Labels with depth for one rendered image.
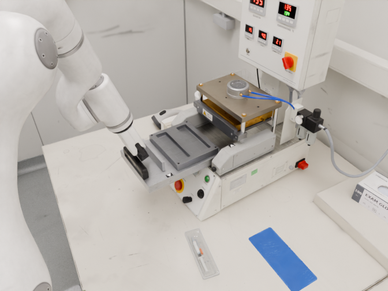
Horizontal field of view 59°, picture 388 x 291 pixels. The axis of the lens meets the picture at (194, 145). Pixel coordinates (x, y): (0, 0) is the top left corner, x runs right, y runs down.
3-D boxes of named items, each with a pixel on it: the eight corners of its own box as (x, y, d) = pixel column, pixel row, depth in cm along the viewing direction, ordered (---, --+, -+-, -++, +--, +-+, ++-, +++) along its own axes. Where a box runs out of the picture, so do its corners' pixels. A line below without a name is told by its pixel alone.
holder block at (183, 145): (187, 125, 132) (187, 120, 131) (218, 153, 119) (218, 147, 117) (149, 140, 125) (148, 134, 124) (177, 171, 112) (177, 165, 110)
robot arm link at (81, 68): (19, 81, 68) (82, 141, 95) (89, 40, 70) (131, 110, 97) (3, 51, 71) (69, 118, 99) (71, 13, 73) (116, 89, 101)
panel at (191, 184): (157, 171, 144) (172, 132, 137) (197, 217, 124) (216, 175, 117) (154, 171, 142) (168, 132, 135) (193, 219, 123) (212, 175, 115)
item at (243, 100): (244, 88, 144) (246, 59, 136) (299, 123, 124) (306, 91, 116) (196, 105, 134) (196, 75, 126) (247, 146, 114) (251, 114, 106)
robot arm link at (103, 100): (105, 133, 96) (133, 115, 97) (79, 99, 86) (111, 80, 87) (97, 118, 102) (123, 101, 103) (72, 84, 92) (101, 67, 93)
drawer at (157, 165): (190, 130, 136) (189, 114, 131) (223, 161, 121) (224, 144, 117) (121, 157, 123) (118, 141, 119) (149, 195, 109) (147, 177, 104)
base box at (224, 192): (252, 128, 168) (255, 97, 157) (311, 171, 143) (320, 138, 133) (156, 169, 145) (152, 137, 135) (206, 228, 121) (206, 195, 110)
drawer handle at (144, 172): (129, 153, 120) (127, 144, 117) (149, 178, 110) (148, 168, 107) (123, 155, 119) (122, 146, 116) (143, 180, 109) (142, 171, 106)
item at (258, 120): (236, 96, 139) (238, 75, 133) (274, 122, 125) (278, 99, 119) (201, 109, 132) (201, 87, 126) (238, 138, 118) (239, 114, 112)
